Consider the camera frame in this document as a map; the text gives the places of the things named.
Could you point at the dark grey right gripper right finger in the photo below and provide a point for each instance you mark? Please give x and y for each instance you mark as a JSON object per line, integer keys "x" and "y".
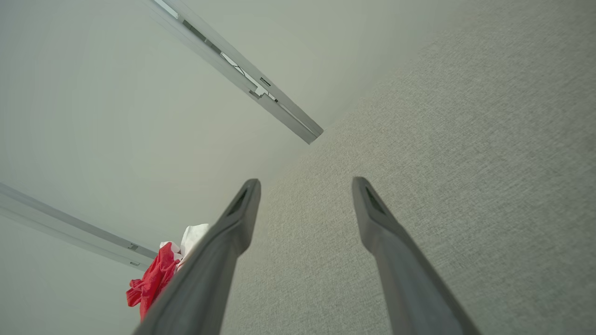
{"x": 400, "y": 270}

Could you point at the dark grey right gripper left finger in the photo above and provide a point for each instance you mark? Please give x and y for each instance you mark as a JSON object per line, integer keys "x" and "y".
{"x": 209, "y": 270}

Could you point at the red shirt with white sleeves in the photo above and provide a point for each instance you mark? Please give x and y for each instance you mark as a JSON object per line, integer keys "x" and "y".
{"x": 156, "y": 279}

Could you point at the grey fabric sofa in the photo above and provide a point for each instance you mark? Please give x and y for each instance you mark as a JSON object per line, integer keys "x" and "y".
{"x": 465, "y": 186}

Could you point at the grey aluminium wall rail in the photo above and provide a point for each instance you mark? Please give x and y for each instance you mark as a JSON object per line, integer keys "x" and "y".
{"x": 70, "y": 227}
{"x": 284, "y": 114}

